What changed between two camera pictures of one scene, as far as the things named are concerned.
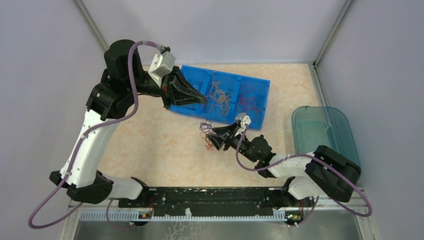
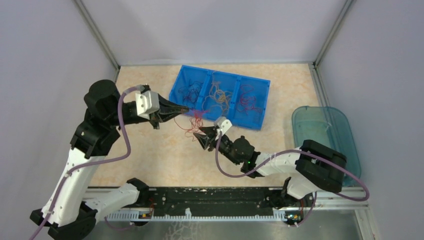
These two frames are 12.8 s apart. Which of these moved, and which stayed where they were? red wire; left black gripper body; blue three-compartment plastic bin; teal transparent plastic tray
Moved: left black gripper body
Stayed: blue three-compartment plastic bin; red wire; teal transparent plastic tray
